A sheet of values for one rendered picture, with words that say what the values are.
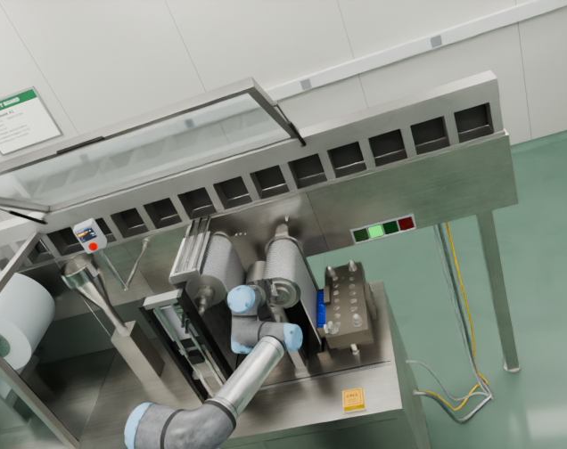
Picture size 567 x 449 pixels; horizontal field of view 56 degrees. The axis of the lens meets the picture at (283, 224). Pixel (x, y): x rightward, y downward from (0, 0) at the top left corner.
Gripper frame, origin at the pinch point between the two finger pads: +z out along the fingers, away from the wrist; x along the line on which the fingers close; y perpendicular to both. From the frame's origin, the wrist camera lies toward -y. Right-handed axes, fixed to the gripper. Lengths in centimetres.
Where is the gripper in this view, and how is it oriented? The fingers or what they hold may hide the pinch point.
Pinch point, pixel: (273, 300)
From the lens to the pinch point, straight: 188.5
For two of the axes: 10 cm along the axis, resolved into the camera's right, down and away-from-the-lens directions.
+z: 2.5, 0.8, 9.6
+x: -9.4, 2.5, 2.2
